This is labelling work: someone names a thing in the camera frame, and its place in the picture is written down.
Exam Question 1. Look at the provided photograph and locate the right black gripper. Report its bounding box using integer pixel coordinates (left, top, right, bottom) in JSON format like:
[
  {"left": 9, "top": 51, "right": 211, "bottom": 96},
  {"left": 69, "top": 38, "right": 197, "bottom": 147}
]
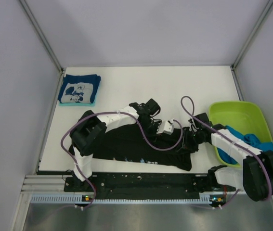
[{"left": 176, "top": 128, "right": 205, "bottom": 154}]

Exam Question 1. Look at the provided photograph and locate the black t-shirt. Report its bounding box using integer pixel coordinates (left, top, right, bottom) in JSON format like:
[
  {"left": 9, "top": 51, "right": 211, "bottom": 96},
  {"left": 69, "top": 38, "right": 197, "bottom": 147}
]
[{"left": 93, "top": 123, "right": 196, "bottom": 171}]

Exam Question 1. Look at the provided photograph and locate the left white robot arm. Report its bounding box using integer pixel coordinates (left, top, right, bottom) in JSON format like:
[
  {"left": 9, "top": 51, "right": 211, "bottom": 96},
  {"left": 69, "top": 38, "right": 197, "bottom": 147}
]
[{"left": 68, "top": 99, "right": 162, "bottom": 191}]

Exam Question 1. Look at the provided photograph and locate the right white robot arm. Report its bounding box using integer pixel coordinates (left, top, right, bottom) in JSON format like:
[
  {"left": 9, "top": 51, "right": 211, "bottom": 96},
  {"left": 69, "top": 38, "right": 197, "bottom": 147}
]
[{"left": 182, "top": 113, "right": 273, "bottom": 202}]

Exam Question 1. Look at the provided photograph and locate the green plastic basin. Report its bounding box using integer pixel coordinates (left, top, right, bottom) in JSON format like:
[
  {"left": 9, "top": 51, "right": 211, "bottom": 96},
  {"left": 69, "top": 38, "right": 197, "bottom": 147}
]
[{"left": 209, "top": 101, "right": 273, "bottom": 167}]

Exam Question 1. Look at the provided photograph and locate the folded navy printed t-shirt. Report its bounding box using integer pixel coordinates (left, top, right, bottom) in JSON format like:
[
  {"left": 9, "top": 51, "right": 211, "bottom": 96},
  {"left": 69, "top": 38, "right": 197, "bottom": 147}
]
[{"left": 58, "top": 74, "right": 101, "bottom": 105}]

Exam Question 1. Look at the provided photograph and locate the blue crumpled t-shirt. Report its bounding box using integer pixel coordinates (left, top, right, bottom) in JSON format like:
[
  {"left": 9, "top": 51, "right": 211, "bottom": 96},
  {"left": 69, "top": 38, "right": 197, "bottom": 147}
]
[{"left": 217, "top": 126, "right": 273, "bottom": 165}]

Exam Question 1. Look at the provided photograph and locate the folded turquoise t-shirt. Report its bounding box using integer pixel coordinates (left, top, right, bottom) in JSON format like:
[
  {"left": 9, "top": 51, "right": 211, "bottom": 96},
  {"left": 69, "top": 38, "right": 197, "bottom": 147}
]
[{"left": 58, "top": 101, "right": 95, "bottom": 107}]

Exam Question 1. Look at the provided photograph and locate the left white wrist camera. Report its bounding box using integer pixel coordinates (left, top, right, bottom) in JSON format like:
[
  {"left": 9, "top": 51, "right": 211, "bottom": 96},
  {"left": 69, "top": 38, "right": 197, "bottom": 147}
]
[{"left": 156, "top": 119, "right": 174, "bottom": 135}]

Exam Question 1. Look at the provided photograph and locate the grey slotted cable duct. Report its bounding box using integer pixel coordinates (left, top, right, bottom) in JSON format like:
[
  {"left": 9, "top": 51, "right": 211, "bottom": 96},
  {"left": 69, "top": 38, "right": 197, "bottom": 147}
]
[{"left": 31, "top": 193, "right": 225, "bottom": 203}]

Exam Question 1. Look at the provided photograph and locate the right aluminium corner post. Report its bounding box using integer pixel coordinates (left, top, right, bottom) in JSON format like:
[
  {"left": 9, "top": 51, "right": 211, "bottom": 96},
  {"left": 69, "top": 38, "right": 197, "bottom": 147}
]
[{"left": 231, "top": 0, "right": 273, "bottom": 70}]

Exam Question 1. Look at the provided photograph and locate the aluminium corner post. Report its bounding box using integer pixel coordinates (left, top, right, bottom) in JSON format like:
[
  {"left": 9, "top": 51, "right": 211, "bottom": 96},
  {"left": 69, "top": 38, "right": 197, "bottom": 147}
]
[
  {"left": 231, "top": 0, "right": 273, "bottom": 70},
  {"left": 18, "top": 0, "right": 65, "bottom": 75}
]

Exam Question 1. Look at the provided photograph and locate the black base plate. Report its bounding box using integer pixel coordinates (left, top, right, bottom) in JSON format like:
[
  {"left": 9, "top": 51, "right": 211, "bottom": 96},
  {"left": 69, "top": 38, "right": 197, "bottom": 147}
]
[{"left": 64, "top": 172, "right": 235, "bottom": 200}]

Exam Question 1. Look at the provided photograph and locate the left aluminium corner post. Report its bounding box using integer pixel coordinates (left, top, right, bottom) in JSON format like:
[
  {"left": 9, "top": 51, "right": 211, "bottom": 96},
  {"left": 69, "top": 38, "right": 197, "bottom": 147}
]
[{"left": 18, "top": 0, "right": 65, "bottom": 75}]

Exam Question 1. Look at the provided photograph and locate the aluminium frame rail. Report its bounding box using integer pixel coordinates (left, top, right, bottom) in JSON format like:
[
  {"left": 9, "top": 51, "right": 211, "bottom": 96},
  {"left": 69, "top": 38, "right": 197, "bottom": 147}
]
[{"left": 20, "top": 174, "right": 273, "bottom": 193}]

